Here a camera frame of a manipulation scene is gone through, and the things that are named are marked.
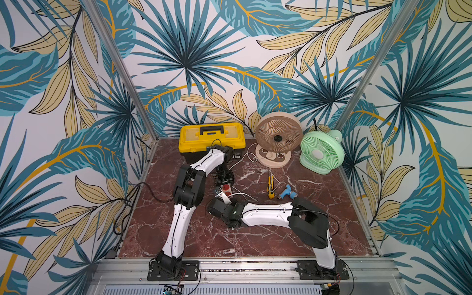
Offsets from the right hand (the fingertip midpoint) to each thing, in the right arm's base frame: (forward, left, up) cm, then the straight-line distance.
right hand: (226, 203), depth 88 cm
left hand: (+9, -1, -2) cm, 9 cm away
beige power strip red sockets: (+8, 0, -1) cm, 8 cm away
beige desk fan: (+26, -26, +20) cm, 42 cm away
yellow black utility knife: (+8, -23, -1) cm, 24 cm away
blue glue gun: (+4, -33, -1) cm, 33 cm away
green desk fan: (+16, -46, +18) cm, 52 cm away
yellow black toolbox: (+30, +16, +13) cm, 37 cm away
